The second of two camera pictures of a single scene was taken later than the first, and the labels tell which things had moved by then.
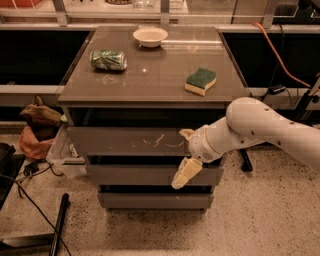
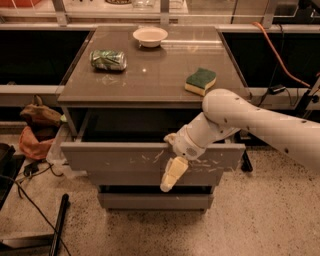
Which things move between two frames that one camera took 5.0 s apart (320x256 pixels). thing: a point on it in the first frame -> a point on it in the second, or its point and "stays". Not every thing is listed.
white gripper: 200,145 -> 184,145
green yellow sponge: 199,81 stays
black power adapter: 276,89 stays
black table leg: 247,164 stays
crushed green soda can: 108,59 stays
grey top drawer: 130,140 -> 146,158
